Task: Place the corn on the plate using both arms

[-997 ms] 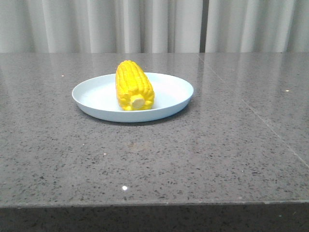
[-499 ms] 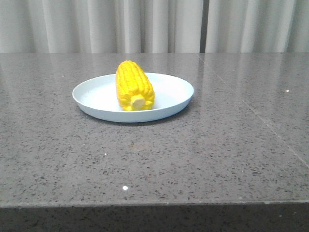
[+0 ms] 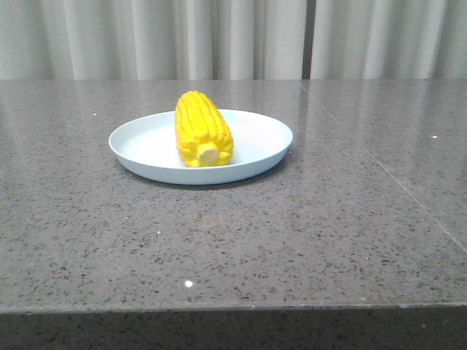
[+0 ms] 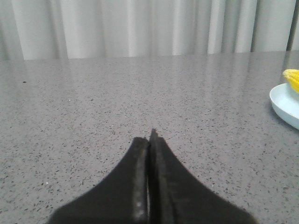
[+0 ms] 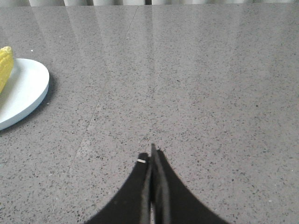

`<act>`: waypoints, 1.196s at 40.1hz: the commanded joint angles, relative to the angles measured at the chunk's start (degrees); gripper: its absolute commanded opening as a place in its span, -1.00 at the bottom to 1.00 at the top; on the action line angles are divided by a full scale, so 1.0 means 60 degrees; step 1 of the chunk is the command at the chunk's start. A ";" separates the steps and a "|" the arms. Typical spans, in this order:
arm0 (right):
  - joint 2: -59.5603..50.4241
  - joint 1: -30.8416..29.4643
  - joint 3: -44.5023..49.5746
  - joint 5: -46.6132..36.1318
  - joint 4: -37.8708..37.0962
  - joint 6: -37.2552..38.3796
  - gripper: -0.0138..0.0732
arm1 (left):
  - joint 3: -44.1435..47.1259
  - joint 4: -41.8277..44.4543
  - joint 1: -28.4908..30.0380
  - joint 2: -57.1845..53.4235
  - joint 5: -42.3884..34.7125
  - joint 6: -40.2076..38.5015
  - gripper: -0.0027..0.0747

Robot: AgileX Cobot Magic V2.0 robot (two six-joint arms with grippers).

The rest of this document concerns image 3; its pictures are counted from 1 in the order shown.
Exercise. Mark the yellow corn cob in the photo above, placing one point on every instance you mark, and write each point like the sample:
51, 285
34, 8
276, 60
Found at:
203, 137

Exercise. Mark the grey pleated curtain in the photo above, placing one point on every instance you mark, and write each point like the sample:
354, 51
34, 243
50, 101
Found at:
233, 40

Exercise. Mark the light blue round plate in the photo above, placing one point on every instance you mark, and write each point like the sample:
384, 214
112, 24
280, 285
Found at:
147, 147

